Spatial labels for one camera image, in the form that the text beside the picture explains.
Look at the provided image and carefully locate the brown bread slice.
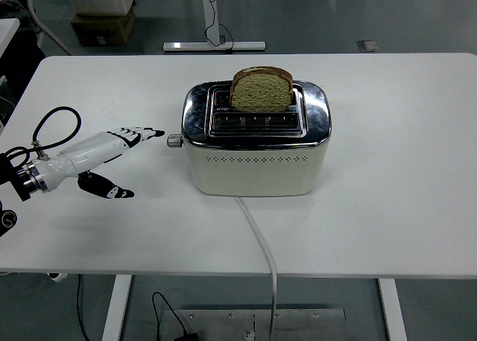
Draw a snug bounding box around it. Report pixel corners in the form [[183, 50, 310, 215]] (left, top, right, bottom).
[[229, 66, 294, 113]]

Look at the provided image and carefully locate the brown cardboard box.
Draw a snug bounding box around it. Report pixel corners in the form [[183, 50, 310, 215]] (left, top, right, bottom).
[[69, 6, 136, 47]]

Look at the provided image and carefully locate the white side desk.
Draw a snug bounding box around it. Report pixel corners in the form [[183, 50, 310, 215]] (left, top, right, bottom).
[[0, 18, 21, 57]]

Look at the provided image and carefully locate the white toaster power cable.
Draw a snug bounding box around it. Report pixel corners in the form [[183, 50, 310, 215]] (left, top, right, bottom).
[[234, 196, 279, 341]]

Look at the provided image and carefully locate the white table leg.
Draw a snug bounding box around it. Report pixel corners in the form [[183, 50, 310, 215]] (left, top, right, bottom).
[[376, 278, 409, 341], [101, 274, 133, 341]]

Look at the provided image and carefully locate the grey metal plate with screws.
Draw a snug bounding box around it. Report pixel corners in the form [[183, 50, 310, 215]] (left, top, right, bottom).
[[163, 308, 347, 341]]

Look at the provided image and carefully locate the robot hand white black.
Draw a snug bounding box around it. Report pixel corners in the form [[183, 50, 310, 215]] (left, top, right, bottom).
[[35, 127, 165, 200]]

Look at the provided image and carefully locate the person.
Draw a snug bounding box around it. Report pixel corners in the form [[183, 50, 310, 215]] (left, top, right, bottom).
[[0, 0, 38, 35]]

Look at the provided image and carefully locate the black cable on desk leg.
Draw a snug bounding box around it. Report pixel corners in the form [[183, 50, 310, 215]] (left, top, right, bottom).
[[204, 0, 235, 54]]

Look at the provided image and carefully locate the white chair frame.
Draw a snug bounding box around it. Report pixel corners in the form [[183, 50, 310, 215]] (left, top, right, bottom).
[[24, 0, 74, 56]]

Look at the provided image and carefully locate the white chrome toaster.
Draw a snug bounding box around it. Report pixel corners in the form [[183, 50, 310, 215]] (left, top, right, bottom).
[[166, 80, 332, 197]]

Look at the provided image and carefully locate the long black hanging cable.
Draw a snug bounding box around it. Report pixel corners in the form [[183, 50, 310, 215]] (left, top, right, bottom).
[[76, 274, 91, 341]]

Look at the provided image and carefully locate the thin black cable with adapter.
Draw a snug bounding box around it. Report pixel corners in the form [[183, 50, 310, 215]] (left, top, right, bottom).
[[151, 291, 189, 337]]

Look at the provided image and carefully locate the white desk leg with foot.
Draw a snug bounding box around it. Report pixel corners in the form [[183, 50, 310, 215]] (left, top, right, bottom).
[[162, 0, 267, 53]]

